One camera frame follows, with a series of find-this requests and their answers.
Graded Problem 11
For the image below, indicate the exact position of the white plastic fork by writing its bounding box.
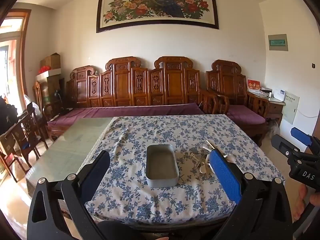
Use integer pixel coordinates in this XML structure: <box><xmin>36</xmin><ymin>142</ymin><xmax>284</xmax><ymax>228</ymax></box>
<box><xmin>202</xmin><ymin>140</ymin><xmax>228</xmax><ymax>161</ymax></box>

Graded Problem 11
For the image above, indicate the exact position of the white plastic spoon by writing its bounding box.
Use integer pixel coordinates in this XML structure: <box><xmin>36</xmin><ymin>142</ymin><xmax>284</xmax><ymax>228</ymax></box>
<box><xmin>200</xmin><ymin>154</ymin><xmax>213</xmax><ymax>174</ymax></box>

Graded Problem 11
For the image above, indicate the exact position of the person's right hand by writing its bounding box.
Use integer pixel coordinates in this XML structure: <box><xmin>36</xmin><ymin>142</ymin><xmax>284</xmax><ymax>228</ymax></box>
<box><xmin>293</xmin><ymin>184</ymin><xmax>320</xmax><ymax>221</ymax></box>

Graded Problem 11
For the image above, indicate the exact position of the wooden side table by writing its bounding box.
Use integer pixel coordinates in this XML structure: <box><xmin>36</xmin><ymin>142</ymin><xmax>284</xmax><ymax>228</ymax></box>
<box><xmin>265</xmin><ymin>98</ymin><xmax>285</xmax><ymax>126</ymax></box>

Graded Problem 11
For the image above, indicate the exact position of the blue floral tablecloth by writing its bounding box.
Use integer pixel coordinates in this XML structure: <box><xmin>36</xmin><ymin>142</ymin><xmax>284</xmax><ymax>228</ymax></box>
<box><xmin>84</xmin><ymin>114</ymin><xmax>286</xmax><ymax>225</ymax></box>

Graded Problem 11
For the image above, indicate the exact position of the purple armchair cushion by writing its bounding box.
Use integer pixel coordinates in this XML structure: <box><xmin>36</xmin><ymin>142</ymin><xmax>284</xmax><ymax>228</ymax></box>
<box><xmin>226</xmin><ymin>105</ymin><xmax>265</xmax><ymax>126</ymax></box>

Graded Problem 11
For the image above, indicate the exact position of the red greeting card box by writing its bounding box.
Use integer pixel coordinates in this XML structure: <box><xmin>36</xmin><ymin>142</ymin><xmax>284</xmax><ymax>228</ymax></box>
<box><xmin>247</xmin><ymin>79</ymin><xmax>260</xmax><ymax>90</ymax></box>

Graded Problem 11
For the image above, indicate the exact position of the dark wooden dining chair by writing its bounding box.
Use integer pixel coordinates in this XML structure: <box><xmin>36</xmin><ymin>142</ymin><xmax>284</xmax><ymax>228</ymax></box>
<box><xmin>1</xmin><ymin>103</ymin><xmax>48</xmax><ymax>182</ymax></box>

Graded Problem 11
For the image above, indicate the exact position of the purple sofa cushion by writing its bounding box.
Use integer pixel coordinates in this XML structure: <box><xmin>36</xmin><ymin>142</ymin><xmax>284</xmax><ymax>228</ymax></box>
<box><xmin>47</xmin><ymin>103</ymin><xmax>204</xmax><ymax>127</ymax></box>

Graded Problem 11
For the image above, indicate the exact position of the carved wooden armchair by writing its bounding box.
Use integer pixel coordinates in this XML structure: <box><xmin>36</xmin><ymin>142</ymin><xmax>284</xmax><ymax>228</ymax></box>
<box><xmin>206</xmin><ymin>60</ymin><xmax>268</xmax><ymax>146</ymax></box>

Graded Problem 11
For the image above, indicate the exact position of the grey metal tray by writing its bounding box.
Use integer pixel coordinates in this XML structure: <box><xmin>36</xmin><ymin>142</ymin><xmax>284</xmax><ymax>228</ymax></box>
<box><xmin>145</xmin><ymin>144</ymin><xmax>180</xmax><ymax>188</ymax></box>

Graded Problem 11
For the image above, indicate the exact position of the black bag on chair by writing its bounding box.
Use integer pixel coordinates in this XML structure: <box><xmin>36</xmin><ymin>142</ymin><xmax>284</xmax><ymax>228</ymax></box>
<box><xmin>0</xmin><ymin>97</ymin><xmax>18</xmax><ymax>135</ymax></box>

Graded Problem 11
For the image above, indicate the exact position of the wooden corner cabinet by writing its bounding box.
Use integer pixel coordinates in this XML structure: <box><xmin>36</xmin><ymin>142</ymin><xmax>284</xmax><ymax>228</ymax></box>
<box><xmin>37</xmin><ymin>74</ymin><xmax>65</xmax><ymax>107</ymax></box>

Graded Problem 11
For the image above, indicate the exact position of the carved wooden long sofa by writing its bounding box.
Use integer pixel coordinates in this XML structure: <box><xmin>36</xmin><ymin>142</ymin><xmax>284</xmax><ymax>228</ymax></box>
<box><xmin>43</xmin><ymin>56</ymin><xmax>217</xmax><ymax>140</ymax></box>

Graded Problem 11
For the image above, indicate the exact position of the brown cardboard box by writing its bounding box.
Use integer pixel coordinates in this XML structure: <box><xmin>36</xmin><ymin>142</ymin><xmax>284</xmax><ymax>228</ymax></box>
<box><xmin>40</xmin><ymin>53</ymin><xmax>61</xmax><ymax>69</ymax></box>

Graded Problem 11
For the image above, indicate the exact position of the peacock flower framed painting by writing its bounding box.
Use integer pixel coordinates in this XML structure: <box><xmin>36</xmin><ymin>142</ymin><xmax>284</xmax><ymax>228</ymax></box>
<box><xmin>96</xmin><ymin>0</ymin><xmax>219</xmax><ymax>33</ymax></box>

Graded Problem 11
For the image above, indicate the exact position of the grey wall electrical panel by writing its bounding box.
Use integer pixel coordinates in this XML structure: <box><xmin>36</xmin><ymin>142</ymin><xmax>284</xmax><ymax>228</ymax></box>
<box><xmin>268</xmin><ymin>34</ymin><xmax>289</xmax><ymax>51</ymax></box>

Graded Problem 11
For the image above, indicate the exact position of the wooden window frame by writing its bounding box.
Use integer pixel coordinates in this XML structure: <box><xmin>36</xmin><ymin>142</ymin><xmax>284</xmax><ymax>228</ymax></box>
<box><xmin>1</xmin><ymin>9</ymin><xmax>31</xmax><ymax>114</ymax></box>

